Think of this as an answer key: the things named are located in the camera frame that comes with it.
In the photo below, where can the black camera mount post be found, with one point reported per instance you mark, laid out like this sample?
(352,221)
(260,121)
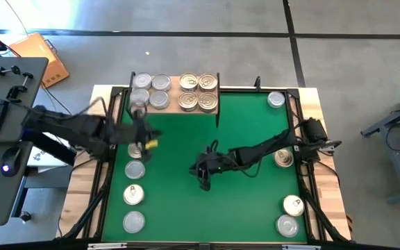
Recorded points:
(257,83)

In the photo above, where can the white metal bracket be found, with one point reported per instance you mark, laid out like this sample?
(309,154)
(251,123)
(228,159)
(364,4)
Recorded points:
(106,246)

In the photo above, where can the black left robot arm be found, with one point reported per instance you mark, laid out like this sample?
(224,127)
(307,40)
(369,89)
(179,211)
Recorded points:
(78,126)

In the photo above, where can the green table mat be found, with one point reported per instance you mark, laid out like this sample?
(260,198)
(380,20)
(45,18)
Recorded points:
(221,215)

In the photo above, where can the black desk support beam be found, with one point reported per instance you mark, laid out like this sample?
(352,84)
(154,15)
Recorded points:
(47,147)

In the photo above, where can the wooden shelf with black legs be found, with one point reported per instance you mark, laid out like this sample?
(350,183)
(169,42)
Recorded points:
(174,97)

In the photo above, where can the black diagonal strut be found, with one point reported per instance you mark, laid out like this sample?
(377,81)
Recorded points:
(321,213)
(89,210)

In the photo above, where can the white printed box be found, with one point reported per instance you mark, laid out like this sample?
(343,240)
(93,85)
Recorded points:
(43,159)

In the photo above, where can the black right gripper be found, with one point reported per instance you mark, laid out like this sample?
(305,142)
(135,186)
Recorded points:
(212,163)

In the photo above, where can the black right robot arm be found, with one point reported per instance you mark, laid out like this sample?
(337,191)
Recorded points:
(262,149)

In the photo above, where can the black aluminium table frame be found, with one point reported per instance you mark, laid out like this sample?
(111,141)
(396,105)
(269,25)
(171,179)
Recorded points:
(292,92)

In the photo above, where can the black mouse with light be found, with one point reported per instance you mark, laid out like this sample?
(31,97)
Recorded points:
(10,162)

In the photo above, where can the blue-label can with gold lid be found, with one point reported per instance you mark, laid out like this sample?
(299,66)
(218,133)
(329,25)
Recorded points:
(283,158)
(188,81)
(207,102)
(208,82)

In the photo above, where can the blue-label can with pull tab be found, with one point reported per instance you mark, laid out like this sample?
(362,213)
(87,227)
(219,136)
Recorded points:
(187,101)
(293,205)
(133,194)

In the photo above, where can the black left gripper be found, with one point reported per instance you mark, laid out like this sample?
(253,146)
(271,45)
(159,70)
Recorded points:
(134,133)

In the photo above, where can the orange box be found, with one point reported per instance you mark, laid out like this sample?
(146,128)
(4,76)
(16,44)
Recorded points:
(37,55)

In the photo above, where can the yellow label tag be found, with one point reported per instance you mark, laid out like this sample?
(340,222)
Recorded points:
(151,144)

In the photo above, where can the black desk caster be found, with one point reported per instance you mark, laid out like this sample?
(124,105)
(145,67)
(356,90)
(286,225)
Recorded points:
(24,217)

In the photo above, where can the black C-clamp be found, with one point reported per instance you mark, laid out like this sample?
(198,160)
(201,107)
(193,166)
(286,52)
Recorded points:
(19,88)

